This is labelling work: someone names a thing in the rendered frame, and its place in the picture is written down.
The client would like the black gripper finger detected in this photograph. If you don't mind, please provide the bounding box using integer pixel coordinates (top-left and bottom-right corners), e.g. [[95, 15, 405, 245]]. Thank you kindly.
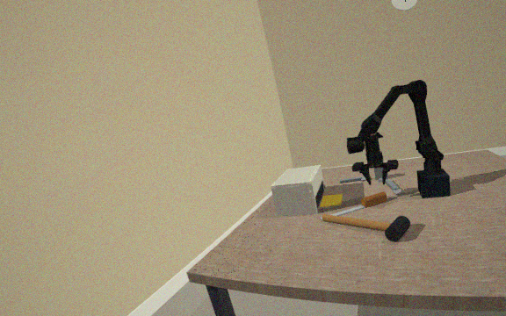
[[359, 168, 371, 185], [382, 169, 391, 185]]

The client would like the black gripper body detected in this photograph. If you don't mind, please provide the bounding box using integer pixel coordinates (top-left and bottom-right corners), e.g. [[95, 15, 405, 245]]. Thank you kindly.
[[352, 149, 398, 171]]

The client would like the grey t-shaped bar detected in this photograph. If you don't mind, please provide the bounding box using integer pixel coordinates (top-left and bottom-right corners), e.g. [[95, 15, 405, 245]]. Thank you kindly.
[[339, 176, 366, 183]]

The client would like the mallet with wooden handle and black head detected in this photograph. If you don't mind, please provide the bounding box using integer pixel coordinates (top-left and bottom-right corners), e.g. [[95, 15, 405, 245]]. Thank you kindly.
[[322, 214, 410, 241]]

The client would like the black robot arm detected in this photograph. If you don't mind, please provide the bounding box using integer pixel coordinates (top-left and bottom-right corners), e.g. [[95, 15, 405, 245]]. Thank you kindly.
[[347, 80, 444, 175]]

